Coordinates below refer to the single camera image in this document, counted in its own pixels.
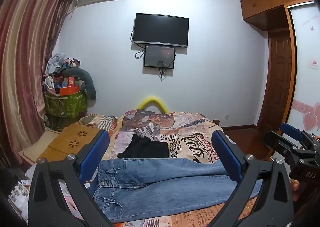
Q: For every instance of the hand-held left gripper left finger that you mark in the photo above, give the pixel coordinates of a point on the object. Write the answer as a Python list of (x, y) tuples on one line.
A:
[(96, 153)]

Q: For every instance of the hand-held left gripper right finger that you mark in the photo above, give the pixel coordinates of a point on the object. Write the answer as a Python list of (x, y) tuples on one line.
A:
[(226, 157)]

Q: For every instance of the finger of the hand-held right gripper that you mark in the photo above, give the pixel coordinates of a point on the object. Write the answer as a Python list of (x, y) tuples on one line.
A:
[(277, 143), (291, 129)]

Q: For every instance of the blue denim pants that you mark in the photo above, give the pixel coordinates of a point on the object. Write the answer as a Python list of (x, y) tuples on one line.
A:
[(155, 184)]

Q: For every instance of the person's right hand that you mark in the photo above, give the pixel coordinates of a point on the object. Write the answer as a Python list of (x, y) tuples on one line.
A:
[(296, 188)]

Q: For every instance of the bamboo lap desk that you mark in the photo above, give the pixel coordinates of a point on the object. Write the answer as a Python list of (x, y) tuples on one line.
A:
[(72, 139)]

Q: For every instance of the black garment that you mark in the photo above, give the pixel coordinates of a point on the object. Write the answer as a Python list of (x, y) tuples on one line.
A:
[(145, 149)]

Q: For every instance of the brown wooden door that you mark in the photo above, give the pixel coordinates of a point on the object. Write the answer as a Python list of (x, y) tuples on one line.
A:
[(280, 79)]

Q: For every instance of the printed blanket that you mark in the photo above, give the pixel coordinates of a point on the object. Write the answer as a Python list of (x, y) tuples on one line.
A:
[(180, 129)]

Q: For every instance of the green patterned storage box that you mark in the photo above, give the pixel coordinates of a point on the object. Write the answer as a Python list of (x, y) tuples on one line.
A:
[(66, 103)]

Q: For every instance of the beige padded board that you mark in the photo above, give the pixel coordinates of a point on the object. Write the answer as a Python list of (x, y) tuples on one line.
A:
[(33, 148)]

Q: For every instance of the white heart-print wardrobe door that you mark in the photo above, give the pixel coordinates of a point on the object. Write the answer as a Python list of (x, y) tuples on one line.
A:
[(306, 67)]

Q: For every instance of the grey plush pillow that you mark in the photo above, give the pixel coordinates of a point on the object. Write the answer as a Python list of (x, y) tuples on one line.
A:
[(87, 81)]

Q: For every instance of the yellow foam tube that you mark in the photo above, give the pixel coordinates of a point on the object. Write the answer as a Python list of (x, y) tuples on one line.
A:
[(152, 103)]

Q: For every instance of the pile of clutter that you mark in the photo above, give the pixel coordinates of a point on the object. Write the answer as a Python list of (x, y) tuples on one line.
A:
[(62, 74)]

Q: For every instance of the pile of printed papers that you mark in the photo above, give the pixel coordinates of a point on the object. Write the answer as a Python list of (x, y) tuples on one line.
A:
[(17, 192)]

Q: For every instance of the striped red curtain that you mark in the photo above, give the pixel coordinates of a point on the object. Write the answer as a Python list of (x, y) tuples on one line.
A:
[(22, 54)]

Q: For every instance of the small wall monitor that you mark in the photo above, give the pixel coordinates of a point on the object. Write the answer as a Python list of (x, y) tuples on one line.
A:
[(159, 56)]

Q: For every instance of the black wall television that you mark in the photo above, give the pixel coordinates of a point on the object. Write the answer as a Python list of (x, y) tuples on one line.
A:
[(161, 29)]

